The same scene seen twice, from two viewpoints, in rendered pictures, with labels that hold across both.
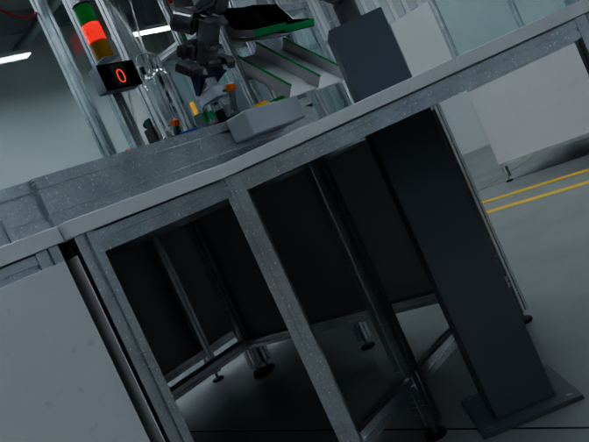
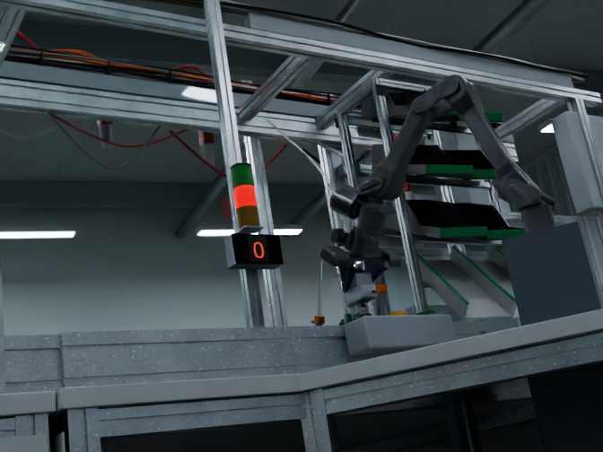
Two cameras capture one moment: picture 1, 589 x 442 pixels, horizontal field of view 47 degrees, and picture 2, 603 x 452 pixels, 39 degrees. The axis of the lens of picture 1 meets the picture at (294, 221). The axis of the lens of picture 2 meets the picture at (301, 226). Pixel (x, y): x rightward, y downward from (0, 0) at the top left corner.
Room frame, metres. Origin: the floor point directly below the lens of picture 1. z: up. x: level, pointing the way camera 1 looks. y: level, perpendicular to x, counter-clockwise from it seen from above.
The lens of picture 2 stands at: (0.11, -0.33, 0.65)
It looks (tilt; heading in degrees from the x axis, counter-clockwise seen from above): 18 degrees up; 16
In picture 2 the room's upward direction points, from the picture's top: 9 degrees counter-clockwise
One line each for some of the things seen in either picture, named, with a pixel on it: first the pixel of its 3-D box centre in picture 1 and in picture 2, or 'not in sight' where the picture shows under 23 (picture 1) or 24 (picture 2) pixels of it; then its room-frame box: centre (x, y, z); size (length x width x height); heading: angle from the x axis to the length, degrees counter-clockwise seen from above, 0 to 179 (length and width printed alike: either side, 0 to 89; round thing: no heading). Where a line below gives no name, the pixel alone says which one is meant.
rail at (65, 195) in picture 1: (202, 151); (301, 353); (1.59, 0.13, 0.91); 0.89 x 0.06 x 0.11; 139
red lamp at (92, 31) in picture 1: (94, 33); (245, 198); (1.84, 0.28, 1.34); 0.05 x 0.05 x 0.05
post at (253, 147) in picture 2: not in sight; (268, 250); (2.95, 0.61, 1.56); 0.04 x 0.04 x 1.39; 49
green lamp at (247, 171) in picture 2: (86, 16); (242, 178); (1.84, 0.28, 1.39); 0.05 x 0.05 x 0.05
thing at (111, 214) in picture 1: (154, 216); (277, 430); (2.19, 0.40, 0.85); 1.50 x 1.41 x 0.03; 139
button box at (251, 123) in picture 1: (266, 118); (401, 334); (1.70, -0.04, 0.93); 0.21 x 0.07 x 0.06; 139
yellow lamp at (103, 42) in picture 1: (102, 51); (248, 219); (1.84, 0.28, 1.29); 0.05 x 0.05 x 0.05
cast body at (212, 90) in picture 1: (207, 89); (357, 287); (1.91, 0.07, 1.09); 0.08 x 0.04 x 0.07; 50
